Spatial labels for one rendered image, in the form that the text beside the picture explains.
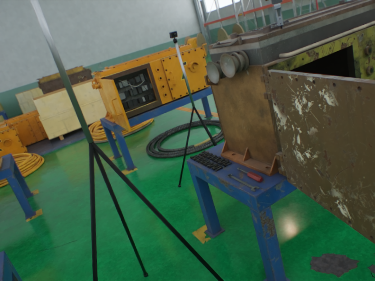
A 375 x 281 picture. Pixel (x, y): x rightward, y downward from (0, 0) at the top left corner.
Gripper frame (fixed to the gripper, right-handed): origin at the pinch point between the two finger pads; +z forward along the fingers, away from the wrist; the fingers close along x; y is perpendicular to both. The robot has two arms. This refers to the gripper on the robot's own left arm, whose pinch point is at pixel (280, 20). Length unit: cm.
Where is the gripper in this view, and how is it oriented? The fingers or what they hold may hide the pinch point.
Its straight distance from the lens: 163.1
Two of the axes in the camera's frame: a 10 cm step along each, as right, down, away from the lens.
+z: 2.6, 9.1, 3.2
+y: -9.3, 1.5, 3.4
